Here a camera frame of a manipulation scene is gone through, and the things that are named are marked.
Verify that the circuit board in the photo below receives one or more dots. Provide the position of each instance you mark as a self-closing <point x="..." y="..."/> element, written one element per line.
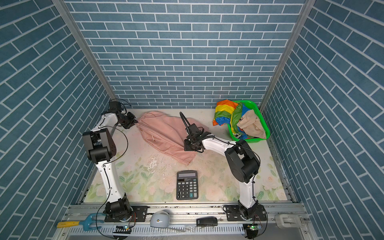
<point x="251" y="231"/>
<point x="121" y="232"/>

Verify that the right circuit board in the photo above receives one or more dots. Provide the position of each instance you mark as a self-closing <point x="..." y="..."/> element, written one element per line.
<point x="251" y="231"/>

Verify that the grey tape measure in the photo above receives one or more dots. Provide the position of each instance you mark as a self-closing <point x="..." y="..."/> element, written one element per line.
<point x="160" y="219"/>

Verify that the rainbow striped shorts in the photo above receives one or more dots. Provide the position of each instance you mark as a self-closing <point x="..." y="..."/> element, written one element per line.
<point x="223" y="112"/>

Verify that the blue yellow hand fork tool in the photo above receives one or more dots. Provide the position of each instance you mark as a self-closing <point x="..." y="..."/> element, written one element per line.
<point x="89" y="224"/>

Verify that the aluminium front rail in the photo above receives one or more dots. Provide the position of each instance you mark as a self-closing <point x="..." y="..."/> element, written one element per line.
<point x="183" y="224"/>

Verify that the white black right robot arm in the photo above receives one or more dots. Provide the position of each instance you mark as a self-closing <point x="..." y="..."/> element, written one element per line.
<point x="243" y="162"/>

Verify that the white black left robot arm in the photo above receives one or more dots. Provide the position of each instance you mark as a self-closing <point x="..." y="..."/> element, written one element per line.
<point x="101" y="150"/>

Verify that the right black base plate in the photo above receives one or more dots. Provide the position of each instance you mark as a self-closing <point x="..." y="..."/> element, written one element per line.
<point x="234" y="213"/>

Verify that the aluminium corner post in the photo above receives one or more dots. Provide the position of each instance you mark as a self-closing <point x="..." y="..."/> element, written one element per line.
<point x="81" y="41"/>

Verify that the left circuit board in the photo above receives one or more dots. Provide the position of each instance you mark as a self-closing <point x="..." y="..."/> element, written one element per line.
<point x="121" y="232"/>

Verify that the grey plastic handle bracket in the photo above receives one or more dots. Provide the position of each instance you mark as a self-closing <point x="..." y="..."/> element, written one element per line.
<point x="284" y="221"/>

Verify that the pink shorts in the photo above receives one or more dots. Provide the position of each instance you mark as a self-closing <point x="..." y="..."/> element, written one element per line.
<point x="166" y="134"/>

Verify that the black desk calculator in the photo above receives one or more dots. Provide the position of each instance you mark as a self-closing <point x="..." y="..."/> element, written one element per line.
<point x="187" y="185"/>

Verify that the black key fob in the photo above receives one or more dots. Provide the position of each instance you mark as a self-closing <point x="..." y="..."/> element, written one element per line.
<point x="207" y="222"/>

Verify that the beige shorts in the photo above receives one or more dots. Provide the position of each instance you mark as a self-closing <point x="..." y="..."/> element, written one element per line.
<point x="251" y="125"/>

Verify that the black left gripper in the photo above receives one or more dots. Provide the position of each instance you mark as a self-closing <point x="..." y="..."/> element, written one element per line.
<point x="131" y="120"/>

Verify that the green plastic basket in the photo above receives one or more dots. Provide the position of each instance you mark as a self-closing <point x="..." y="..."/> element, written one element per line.
<point x="235" y="132"/>

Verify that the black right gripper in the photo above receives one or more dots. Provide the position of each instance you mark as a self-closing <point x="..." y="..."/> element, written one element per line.
<point x="187" y="147"/>

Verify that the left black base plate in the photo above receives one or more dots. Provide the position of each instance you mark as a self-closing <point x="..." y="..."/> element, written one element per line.
<point x="138" y="213"/>

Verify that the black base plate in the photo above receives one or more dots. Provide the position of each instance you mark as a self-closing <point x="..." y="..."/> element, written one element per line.
<point x="138" y="213"/>
<point x="234" y="213"/>

